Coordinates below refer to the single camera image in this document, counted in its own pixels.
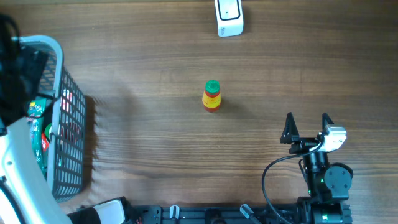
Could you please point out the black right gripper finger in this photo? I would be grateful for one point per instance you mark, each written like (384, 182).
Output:
(326, 120)
(290, 133)

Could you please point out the chilli sauce bottle green cap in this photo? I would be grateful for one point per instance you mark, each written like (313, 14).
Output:
(211, 98)

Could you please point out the small jar green lid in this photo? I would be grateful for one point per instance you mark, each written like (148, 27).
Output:
(46, 137)

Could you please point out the green 3M gloves packet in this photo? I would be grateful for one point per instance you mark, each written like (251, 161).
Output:
(35, 121)

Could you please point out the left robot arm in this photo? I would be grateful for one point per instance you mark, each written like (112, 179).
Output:
(25, 193)

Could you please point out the white barcode scanner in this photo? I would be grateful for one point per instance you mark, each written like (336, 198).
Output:
(229, 17)

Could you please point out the grey plastic shopping basket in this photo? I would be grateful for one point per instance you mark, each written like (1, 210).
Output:
(66, 110)

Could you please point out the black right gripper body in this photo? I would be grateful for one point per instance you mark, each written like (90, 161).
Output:
(304, 145)

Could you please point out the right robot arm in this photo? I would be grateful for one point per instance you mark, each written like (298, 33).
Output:
(327, 183)

